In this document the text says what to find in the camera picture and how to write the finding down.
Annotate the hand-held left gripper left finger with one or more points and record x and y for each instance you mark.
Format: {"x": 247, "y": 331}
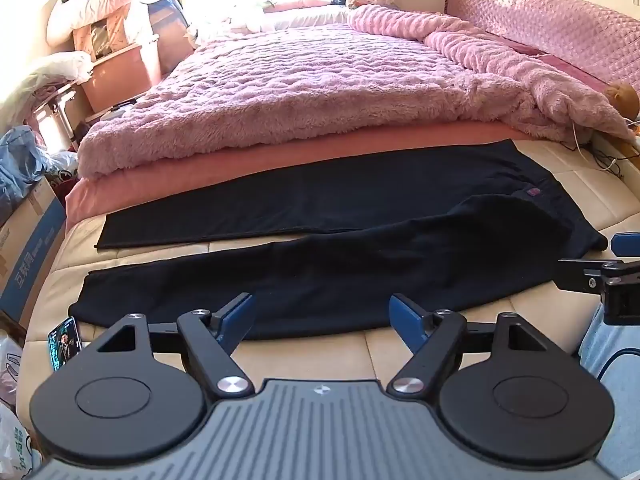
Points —
{"x": 238, "y": 313}

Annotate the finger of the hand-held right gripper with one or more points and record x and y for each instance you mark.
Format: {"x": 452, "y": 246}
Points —
{"x": 580, "y": 274}
{"x": 626, "y": 244}

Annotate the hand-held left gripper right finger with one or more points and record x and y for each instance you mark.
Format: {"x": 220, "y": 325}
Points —
{"x": 406, "y": 316}

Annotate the black pants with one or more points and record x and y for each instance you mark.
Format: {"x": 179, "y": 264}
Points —
{"x": 350, "y": 210}

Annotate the person's leg in blue jeans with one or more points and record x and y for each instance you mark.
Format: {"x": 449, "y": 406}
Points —
{"x": 615, "y": 385}

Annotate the brown teddy bear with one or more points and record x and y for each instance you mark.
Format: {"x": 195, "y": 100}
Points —
{"x": 621, "y": 102}

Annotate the salmon pink bed sheet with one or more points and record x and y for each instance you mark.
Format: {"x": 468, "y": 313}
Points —
{"x": 200, "y": 166}

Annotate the smartphone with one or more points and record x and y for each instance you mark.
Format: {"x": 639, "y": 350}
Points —
{"x": 65, "y": 344}

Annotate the cardboard box with blue print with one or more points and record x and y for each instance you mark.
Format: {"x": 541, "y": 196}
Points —
{"x": 30, "y": 255}

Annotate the pink fluffy blanket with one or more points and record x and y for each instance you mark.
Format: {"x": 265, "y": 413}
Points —
{"x": 300, "y": 85}

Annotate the pink quilted headboard cover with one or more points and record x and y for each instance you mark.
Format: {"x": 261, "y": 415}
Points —
{"x": 550, "y": 20}

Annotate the white plastic bag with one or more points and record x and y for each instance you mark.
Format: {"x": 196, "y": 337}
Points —
{"x": 12, "y": 440}

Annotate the orange storage box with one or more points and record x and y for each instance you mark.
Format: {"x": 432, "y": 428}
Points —
{"x": 117, "y": 80}

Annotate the blue plastic bag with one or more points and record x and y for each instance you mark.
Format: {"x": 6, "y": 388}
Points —
{"x": 20, "y": 165}

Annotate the blue and white bag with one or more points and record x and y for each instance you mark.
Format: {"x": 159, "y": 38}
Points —
{"x": 170, "y": 20}

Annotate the white bedding bundle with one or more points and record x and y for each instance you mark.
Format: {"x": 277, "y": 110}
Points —
{"x": 45, "y": 72}

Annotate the white pillow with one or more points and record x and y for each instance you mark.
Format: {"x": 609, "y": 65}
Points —
{"x": 110, "y": 2}

